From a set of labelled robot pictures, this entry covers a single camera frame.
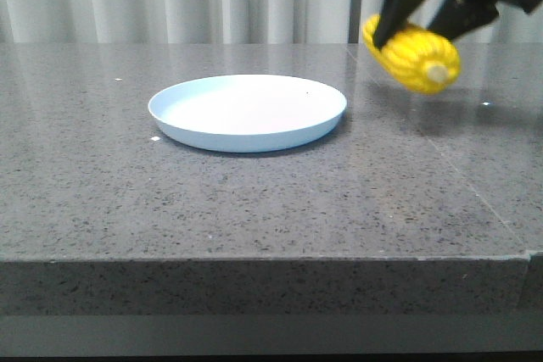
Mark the light blue round plate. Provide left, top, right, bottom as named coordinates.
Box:
left=148, top=75, right=347, bottom=153

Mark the yellow corn cob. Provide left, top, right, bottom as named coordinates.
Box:
left=361, top=14, right=462, bottom=95

